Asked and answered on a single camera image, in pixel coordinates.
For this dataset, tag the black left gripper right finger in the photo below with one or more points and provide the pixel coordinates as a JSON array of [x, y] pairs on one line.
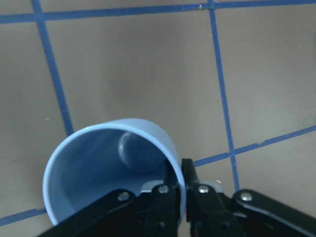
[[247, 213]]

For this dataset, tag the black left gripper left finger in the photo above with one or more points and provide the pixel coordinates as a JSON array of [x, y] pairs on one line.
[[123, 214]]

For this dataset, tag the light blue plastic cup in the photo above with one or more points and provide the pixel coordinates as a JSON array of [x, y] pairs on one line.
[[127, 154]]

